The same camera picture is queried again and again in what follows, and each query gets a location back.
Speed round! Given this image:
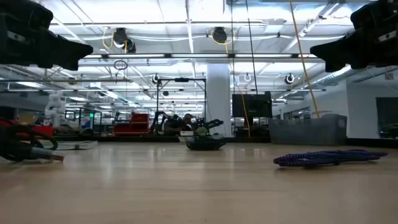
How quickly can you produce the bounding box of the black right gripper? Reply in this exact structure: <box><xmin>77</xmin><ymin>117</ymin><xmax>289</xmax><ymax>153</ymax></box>
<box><xmin>310</xmin><ymin>0</ymin><xmax>398</xmax><ymax>73</ymax></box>

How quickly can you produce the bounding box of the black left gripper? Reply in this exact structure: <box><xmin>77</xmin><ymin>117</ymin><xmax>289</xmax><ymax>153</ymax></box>
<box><xmin>0</xmin><ymin>0</ymin><xmax>94</xmax><ymax>71</ymax></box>

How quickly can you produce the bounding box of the purple braided cable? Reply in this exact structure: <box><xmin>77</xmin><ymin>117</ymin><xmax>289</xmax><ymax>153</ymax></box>
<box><xmin>272</xmin><ymin>149</ymin><xmax>389</xmax><ymax>169</ymax></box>

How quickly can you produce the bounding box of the black and red cable bundle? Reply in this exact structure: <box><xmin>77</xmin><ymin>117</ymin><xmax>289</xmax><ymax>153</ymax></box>
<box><xmin>0</xmin><ymin>117</ymin><xmax>65</xmax><ymax>163</ymax></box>

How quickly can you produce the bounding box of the dark round tray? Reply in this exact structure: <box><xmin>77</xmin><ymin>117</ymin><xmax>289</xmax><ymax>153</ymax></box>
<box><xmin>185</xmin><ymin>134</ymin><xmax>228</xmax><ymax>151</ymax></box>

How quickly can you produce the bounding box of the cardboard box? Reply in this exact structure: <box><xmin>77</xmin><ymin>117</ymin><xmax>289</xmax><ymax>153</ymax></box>
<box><xmin>17</xmin><ymin>113</ymin><xmax>39</xmax><ymax>126</ymax></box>

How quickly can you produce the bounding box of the red box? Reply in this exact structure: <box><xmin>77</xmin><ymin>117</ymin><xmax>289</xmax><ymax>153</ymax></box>
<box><xmin>30</xmin><ymin>125</ymin><xmax>54</xmax><ymax>137</ymax></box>

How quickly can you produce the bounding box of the grey storage bin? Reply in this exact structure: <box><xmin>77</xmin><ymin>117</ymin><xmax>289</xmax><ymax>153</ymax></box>
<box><xmin>268</xmin><ymin>113</ymin><xmax>348</xmax><ymax>146</ymax></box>

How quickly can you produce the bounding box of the flat white and green book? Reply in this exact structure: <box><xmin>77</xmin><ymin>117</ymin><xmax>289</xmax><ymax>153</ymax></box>
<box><xmin>39</xmin><ymin>139</ymin><xmax>98</xmax><ymax>151</ymax></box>

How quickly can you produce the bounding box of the red tool cart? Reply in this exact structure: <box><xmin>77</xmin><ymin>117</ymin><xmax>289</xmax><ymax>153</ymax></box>
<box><xmin>113</xmin><ymin>113</ymin><xmax>150</xmax><ymax>136</ymax></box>

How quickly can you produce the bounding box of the black monitor screen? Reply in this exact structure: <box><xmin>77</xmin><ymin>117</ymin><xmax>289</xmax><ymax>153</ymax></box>
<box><xmin>231</xmin><ymin>91</ymin><xmax>273</xmax><ymax>119</ymax></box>

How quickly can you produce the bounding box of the white square pillar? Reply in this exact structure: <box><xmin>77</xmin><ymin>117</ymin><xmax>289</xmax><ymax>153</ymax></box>
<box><xmin>206</xmin><ymin>63</ymin><xmax>233</xmax><ymax>138</ymax></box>

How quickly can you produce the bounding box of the long ceiling light bar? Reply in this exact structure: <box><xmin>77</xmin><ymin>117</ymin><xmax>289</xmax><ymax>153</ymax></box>
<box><xmin>79</xmin><ymin>53</ymin><xmax>318</xmax><ymax>60</ymax></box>

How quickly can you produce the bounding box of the person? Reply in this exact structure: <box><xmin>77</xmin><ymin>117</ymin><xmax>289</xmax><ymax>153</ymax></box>
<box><xmin>182</xmin><ymin>113</ymin><xmax>194</xmax><ymax>131</ymax></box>

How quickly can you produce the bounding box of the yellow hanging strap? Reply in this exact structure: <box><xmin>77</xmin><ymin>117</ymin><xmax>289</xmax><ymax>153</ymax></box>
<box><xmin>289</xmin><ymin>0</ymin><xmax>321</xmax><ymax>119</ymax></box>

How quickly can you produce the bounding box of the black hanging cable loop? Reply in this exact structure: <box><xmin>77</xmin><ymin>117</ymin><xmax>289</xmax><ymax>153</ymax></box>
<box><xmin>113</xmin><ymin>59</ymin><xmax>129</xmax><ymax>71</ymax></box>

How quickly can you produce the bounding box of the black ceiling cable reel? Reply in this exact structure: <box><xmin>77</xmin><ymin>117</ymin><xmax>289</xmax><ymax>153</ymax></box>
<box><xmin>211</xmin><ymin>26</ymin><xmax>229</xmax><ymax>45</ymax></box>
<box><xmin>111</xmin><ymin>27</ymin><xmax>137</xmax><ymax>54</ymax></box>

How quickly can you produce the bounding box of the black metal frame rig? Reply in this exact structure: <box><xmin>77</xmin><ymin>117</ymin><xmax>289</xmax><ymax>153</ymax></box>
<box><xmin>155</xmin><ymin>77</ymin><xmax>208</xmax><ymax>125</ymax></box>

